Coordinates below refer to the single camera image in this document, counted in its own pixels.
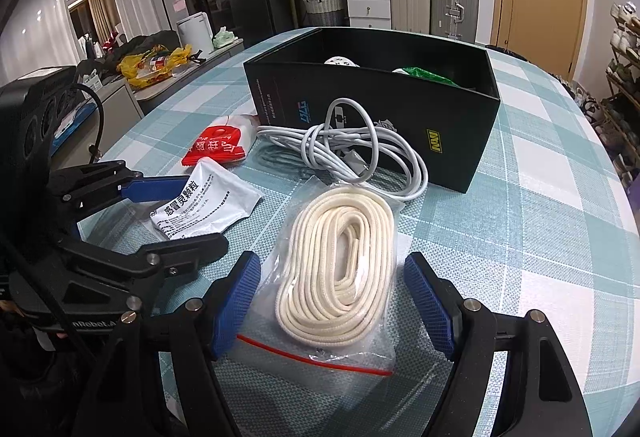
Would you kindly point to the dark clothing pile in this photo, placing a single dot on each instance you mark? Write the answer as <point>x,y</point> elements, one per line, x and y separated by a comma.
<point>150,42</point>

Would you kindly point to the grey low cabinet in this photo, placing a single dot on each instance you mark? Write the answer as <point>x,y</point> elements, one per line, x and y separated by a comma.
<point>125,102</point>

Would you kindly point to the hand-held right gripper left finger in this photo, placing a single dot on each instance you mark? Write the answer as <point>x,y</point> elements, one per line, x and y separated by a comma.
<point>235,307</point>

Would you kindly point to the bagged cream shoelaces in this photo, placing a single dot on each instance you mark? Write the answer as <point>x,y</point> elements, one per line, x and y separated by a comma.
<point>310,267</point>

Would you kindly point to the light green plastic bag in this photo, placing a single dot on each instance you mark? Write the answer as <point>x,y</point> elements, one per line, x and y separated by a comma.
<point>223,38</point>

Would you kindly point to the white dehumidifier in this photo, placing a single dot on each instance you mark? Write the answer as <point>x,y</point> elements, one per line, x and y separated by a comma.
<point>195,31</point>

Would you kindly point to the silver suitcase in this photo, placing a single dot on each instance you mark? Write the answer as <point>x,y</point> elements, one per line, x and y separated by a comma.
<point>452,2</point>

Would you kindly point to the red snack packet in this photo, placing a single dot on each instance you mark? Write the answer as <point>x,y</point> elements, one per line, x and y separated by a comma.
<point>215,147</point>

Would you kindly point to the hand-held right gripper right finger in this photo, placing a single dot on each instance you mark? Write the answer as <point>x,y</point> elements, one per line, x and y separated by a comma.
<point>430,307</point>

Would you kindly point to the sheer white curtain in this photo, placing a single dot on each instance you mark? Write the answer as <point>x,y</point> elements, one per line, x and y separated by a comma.
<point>30,37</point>

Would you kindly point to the yellow plastic bag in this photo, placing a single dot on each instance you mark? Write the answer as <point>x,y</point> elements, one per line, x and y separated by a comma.
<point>130,67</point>

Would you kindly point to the person's left forearm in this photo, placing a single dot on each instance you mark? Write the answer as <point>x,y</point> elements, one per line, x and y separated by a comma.
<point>35,392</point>

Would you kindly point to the wooden shoe rack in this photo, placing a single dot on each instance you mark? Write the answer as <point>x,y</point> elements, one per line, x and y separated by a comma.
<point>617,87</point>

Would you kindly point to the rows of shoes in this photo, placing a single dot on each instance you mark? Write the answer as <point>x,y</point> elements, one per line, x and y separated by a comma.
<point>625,32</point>

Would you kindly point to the checked teal tablecloth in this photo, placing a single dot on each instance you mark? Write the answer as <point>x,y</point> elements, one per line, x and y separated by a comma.
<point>540,217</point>

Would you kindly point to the black cardboard box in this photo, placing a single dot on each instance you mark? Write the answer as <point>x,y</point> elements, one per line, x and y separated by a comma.
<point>400,132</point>

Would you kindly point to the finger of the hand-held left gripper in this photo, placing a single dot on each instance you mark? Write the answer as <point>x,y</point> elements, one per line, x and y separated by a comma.
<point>185,249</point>
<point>155,189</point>

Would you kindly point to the green medicine packet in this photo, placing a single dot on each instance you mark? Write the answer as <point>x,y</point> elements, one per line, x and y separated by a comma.
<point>425,74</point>

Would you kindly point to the wicker basket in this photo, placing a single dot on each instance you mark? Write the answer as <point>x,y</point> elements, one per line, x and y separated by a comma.
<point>324,12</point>

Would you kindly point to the white medicine packet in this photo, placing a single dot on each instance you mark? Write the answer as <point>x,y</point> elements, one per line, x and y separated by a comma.
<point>210,197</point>

